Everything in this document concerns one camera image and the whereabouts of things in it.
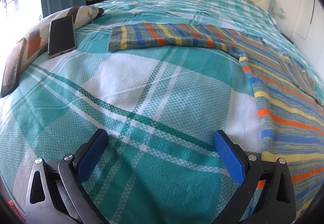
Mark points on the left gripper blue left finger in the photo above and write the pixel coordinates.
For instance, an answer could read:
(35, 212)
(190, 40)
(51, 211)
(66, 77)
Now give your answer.
(55, 193)

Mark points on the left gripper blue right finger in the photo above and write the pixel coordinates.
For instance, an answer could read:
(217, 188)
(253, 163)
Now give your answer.
(276, 203)

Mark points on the striped knit sweater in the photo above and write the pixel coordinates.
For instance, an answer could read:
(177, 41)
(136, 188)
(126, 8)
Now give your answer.
(290, 112)

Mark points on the teal plaid bedspread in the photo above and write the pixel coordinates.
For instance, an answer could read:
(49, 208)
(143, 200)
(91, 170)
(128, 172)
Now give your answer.
(160, 107)

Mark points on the patterned pillow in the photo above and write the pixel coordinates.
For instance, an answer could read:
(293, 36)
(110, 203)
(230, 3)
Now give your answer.
(37, 37)

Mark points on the black smartphone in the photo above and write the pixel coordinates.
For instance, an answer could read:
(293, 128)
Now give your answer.
(61, 36)

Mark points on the window with railing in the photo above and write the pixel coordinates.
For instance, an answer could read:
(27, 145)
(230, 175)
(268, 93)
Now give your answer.
(17, 17)

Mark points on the wall socket with plug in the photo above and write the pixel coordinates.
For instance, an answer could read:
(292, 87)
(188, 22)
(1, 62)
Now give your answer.
(279, 12)

